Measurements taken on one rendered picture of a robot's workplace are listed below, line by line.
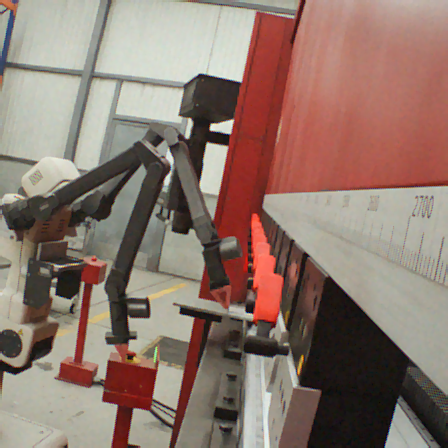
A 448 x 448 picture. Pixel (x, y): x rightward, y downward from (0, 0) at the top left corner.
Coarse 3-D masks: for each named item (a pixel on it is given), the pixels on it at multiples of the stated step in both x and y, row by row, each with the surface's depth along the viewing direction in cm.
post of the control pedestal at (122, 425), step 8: (120, 408) 194; (128, 408) 194; (120, 416) 194; (128, 416) 194; (120, 424) 194; (128, 424) 194; (120, 432) 194; (128, 432) 195; (112, 440) 194; (120, 440) 194
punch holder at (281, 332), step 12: (300, 252) 67; (300, 264) 65; (288, 276) 75; (300, 276) 64; (288, 288) 72; (300, 288) 65; (288, 300) 69; (288, 312) 66; (288, 324) 65; (276, 336) 70; (288, 336) 65; (276, 360) 65; (264, 372) 74; (276, 372) 65
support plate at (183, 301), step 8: (184, 296) 218; (176, 304) 203; (184, 304) 203; (192, 304) 206; (200, 304) 209; (208, 304) 212; (216, 304) 215; (216, 312) 202; (224, 312) 203; (232, 312) 205
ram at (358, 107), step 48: (336, 0) 80; (384, 0) 40; (432, 0) 26; (336, 48) 68; (384, 48) 37; (432, 48) 25; (288, 96) 209; (336, 96) 60; (384, 96) 34; (432, 96) 24; (288, 144) 149; (336, 144) 54; (384, 144) 32; (432, 144) 23; (288, 192) 115; (336, 240) 44; (384, 288) 26; (432, 288) 20; (432, 336) 18
